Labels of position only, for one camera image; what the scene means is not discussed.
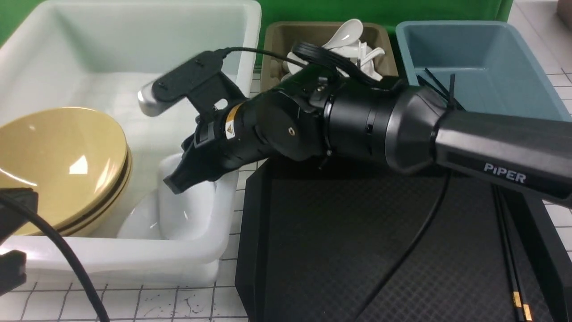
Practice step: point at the yellow noodle bowl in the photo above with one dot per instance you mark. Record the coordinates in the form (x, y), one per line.
(71, 156)
(91, 220)

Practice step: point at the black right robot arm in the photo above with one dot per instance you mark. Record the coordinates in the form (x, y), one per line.
(405, 129)

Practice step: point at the olive green spoon bin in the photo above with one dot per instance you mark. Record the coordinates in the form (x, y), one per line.
(281, 36)

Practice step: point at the yellow noodle bowl in tub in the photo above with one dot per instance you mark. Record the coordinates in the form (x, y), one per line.
(91, 220)

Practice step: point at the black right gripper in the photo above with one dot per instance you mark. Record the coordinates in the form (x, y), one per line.
(288, 120)

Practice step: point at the white side dish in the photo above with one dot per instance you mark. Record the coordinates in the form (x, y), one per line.
(184, 216)
(143, 221)

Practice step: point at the large white plastic tub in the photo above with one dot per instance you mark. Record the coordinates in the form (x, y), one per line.
(98, 54)

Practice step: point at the black serving tray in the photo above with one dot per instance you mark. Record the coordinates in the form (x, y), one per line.
(314, 242)

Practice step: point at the pile of white soup spoons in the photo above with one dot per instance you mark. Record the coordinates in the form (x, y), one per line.
(359, 53)

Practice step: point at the white side dish in tub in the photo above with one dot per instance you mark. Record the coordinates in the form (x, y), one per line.
(143, 221)

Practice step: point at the black chopsticks in blue bin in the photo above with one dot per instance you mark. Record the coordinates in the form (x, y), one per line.
(446, 93)

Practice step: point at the black chopstick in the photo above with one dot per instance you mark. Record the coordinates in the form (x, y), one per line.
(507, 254)
(525, 305)

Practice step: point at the blue chopstick bin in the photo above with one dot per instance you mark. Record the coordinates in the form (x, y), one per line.
(496, 72)

